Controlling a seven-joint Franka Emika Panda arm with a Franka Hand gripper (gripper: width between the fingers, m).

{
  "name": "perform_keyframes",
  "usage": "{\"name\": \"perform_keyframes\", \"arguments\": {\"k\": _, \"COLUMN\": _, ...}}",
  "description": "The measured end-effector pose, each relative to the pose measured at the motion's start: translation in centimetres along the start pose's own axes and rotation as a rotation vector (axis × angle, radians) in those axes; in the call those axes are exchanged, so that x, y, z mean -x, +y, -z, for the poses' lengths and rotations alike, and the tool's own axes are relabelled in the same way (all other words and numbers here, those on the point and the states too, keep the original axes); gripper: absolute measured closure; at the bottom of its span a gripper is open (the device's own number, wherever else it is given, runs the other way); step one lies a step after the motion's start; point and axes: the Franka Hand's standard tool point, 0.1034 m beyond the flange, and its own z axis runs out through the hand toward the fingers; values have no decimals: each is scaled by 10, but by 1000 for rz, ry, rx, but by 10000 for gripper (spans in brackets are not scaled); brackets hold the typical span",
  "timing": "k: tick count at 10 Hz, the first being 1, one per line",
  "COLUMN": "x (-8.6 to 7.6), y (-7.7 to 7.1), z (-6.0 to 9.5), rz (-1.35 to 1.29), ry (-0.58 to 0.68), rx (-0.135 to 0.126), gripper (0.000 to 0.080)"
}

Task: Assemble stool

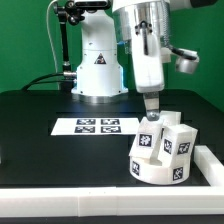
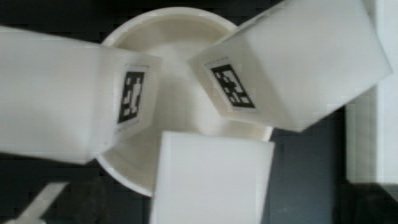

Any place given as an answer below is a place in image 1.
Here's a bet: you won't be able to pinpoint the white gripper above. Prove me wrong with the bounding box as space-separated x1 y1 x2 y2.
131 29 199 121

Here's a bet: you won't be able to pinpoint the white round stool seat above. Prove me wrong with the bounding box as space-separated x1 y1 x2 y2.
129 157 190 185

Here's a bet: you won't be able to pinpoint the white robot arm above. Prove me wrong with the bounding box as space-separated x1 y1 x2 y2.
74 0 218 121

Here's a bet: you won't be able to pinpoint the white marker sheet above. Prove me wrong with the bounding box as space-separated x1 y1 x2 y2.
51 118 139 136

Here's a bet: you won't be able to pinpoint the white right fence bar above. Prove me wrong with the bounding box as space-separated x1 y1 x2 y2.
194 145 224 187

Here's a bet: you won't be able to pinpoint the white fence bar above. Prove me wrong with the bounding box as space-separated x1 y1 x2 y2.
0 187 224 218
194 145 224 187

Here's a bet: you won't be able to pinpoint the white front fence bar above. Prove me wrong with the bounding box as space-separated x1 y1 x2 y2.
0 187 224 218

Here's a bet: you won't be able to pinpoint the black cables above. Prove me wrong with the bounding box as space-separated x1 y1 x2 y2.
21 70 78 92

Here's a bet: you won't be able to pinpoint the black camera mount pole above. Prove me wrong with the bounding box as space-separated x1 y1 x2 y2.
53 0 111 89

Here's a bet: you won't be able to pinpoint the white cable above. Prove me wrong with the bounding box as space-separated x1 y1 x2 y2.
45 0 60 74

